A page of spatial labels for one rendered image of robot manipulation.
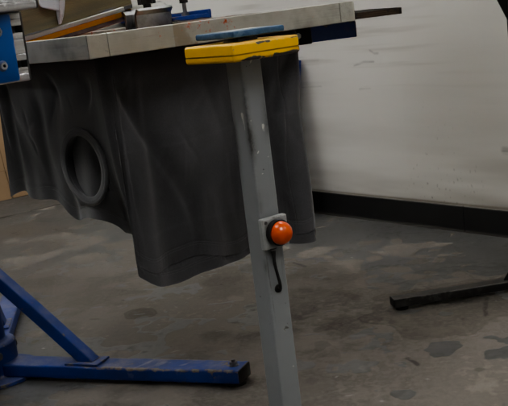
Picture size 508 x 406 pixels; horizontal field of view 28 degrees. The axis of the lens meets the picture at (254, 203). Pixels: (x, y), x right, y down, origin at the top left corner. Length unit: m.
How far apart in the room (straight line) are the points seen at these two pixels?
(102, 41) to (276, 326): 0.54
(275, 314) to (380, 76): 2.84
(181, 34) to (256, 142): 0.26
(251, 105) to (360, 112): 2.95
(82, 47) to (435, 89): 2.69
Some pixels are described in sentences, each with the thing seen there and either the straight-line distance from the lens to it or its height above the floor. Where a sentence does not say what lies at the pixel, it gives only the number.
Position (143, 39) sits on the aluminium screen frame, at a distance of 1.69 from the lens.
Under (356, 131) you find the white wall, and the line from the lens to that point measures 4.55.
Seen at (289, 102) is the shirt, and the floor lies 0.81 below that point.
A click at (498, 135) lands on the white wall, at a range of 4.01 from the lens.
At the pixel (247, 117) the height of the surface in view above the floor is 0.84.
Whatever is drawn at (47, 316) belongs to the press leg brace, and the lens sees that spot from 3.03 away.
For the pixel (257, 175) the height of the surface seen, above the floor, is 0.74.
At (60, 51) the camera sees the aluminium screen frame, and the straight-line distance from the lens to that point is 1.72.
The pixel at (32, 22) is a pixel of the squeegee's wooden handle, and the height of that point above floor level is 1.03.
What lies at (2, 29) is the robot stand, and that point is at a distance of 1.34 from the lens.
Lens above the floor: 1.00
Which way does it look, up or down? 11 degrees down
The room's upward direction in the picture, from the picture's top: 7 degrees counter-clockwise
